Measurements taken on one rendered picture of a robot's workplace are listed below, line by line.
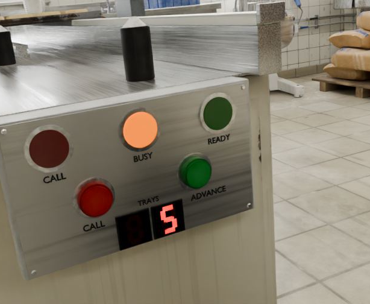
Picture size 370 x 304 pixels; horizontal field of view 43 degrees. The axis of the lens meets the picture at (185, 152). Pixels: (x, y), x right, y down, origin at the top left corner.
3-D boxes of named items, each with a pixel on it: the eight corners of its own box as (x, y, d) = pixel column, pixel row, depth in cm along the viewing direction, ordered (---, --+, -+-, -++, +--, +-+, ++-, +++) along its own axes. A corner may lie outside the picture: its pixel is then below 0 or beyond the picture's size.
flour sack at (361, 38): (360, 51, 404) (360, 31, 399) (326, 49, 441) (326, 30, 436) (420, 41, 431) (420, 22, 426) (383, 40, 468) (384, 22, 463)
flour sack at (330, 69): (355, 82, 414) (355, 66, 409) (321, 78, 450) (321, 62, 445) (411, 71, 443) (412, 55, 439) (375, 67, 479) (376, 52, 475)
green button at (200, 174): (178, 187, 46) (175, 158, 45) (205, 180, 47) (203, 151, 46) (186, 192, 44) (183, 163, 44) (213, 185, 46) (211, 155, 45)
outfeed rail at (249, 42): (3, 36, 218) (0, 21, 216) (10, 35, 220) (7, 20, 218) (262, 76, 46) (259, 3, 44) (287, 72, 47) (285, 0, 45)
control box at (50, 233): (18, 265, 43) (-15, 118, 39) (238, 199, 53) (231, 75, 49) (25, 285, 40) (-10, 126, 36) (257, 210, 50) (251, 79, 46)
